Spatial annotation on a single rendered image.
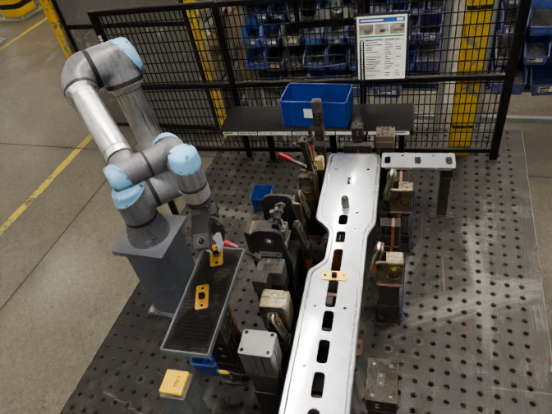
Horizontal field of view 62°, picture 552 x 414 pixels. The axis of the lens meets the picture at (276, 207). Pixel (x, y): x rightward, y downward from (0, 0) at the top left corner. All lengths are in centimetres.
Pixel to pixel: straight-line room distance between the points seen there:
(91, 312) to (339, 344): 202
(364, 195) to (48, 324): 217
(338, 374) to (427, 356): 47
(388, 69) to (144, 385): 163
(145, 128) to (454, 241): 131
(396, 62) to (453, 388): 133
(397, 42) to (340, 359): 135
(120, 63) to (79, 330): 196
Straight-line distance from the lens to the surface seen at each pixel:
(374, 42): 215
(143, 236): 165
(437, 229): 212
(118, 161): 126
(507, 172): 245
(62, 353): 305
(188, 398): 128
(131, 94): 152
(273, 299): 143
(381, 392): 132
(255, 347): 131
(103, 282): 326
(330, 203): 179
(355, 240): 165
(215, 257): 139
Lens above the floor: 222
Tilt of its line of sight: 43 degrees down
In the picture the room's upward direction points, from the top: 12 degrees counter-clockwise
